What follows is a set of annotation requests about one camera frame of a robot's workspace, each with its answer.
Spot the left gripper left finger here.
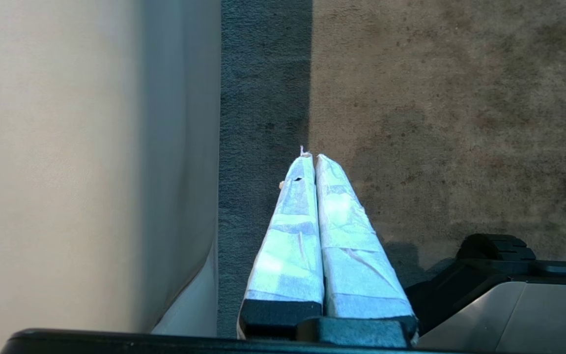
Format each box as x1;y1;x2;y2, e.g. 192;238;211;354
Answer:
237;146;325;340

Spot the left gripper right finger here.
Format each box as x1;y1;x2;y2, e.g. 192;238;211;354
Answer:
314;153;419;345

